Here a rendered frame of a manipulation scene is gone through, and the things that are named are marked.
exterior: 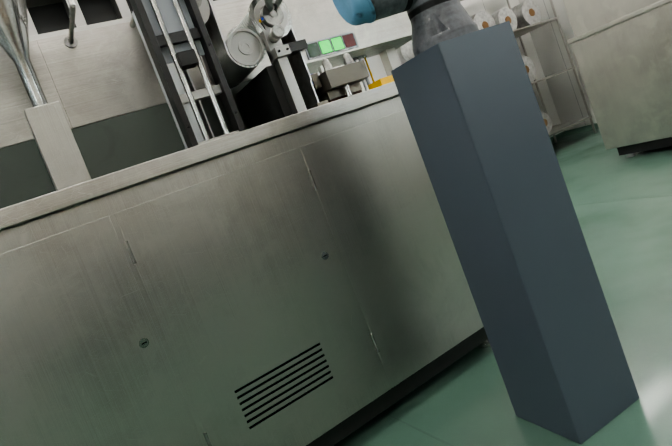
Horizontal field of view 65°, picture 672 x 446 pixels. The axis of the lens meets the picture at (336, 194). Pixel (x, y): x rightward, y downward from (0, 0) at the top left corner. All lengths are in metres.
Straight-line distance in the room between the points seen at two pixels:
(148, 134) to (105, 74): 0.24
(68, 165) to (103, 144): 0.31
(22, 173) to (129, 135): 0.34
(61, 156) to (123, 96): 0.41
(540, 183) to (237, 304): 0.76
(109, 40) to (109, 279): 0.98
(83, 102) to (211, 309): 0.91
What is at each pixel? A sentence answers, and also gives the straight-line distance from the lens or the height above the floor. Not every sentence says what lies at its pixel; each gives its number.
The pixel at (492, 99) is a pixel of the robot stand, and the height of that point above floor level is 0.75.
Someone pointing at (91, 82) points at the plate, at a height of 1.27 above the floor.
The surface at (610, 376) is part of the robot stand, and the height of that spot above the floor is 0.09.
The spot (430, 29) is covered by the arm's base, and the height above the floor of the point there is 0.94.
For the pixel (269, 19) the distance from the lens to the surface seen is 1.79.
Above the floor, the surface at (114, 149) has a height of 1.04.
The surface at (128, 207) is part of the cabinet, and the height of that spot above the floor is 0.82.
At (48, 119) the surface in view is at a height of 1.13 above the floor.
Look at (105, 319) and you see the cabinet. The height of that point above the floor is 0.60.
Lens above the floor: 0.77
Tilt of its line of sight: 4 degrees down
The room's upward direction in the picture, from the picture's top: 21 degrees counter-clockwise
